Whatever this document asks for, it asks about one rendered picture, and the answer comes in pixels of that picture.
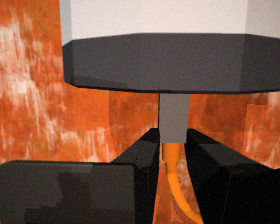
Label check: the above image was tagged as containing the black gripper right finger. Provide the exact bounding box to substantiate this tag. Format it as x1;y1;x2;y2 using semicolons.
184;128;280;224

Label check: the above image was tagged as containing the grey plug with orange cable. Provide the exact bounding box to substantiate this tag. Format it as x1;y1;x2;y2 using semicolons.
158;94;203;224

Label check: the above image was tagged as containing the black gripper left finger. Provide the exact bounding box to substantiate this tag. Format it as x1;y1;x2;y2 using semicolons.
0;128;160;224

